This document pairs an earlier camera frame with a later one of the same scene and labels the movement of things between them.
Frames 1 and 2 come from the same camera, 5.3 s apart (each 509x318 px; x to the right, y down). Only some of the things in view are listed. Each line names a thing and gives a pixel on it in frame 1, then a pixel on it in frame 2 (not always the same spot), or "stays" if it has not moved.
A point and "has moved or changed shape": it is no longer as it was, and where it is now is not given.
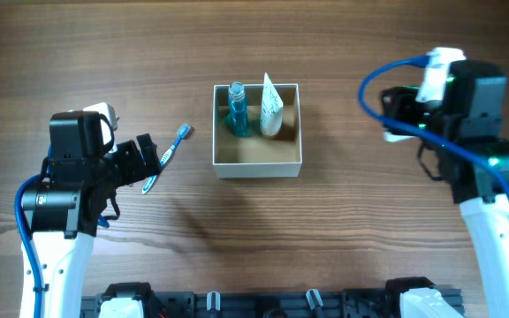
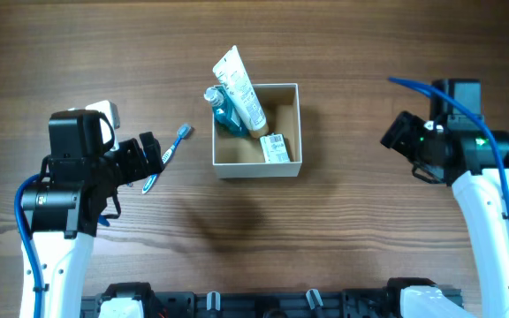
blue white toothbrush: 182,132 stays
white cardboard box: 257,155 stays
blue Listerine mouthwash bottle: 238,109 → 225,113
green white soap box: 390,137 has moved or changed shape
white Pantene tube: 271,114 → 232,73
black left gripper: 132,160 stays
